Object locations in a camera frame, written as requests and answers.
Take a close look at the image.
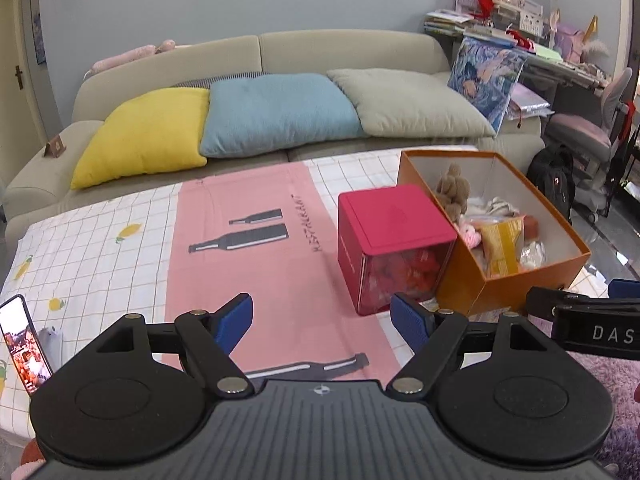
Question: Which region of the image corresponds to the cluttered desk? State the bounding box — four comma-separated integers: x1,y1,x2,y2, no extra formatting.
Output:
423,0,632,91

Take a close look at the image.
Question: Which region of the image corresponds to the grey-green cushion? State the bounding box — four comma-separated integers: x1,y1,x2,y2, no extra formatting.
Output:
326,68,496,139

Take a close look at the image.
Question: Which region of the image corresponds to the black backpack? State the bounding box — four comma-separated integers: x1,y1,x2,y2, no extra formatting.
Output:
526,144,576,222

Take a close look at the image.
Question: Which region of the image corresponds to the yellow cushion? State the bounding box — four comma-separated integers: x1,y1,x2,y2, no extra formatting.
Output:
70,88,209,190

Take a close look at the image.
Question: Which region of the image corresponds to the pink lidded candy box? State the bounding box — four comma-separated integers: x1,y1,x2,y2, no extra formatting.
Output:
337,184,458,316

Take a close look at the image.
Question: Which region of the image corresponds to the pink plush on sofa back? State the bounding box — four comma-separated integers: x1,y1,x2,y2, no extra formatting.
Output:
84,39,177,80

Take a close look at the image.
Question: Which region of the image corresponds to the small brown phone stand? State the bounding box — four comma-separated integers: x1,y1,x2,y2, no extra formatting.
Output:
43,134,66,158

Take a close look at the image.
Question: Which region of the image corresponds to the purple fluffy rug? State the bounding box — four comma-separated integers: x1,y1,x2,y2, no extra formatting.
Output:
570,352,640,479

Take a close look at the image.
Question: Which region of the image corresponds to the pink desk chair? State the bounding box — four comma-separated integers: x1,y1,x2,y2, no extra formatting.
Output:
544,67,634,223

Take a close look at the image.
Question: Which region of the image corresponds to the blue anime print pillow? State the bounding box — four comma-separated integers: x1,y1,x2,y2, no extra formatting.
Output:
447,37,525,134

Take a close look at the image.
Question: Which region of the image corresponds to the cellophane white gift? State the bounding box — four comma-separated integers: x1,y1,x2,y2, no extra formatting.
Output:
518,240,547,271

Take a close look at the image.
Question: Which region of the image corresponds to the yellow snack packet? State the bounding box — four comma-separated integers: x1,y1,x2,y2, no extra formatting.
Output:
480,217,524,278

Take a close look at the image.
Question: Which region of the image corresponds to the beige sofa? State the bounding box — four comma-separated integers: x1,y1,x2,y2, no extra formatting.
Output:
3,29,542,244

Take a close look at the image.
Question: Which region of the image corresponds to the blue cushion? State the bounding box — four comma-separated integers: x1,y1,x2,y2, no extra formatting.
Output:
200,74,363,158

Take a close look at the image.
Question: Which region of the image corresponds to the brown plush toy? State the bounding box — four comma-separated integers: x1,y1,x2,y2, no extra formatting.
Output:
435,162,471,223

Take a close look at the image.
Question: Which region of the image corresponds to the pink plush in box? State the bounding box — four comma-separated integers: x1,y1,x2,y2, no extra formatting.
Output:
458,221,482,249

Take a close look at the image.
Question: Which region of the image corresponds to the smartphone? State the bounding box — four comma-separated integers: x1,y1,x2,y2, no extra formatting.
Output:
0,294,52,396

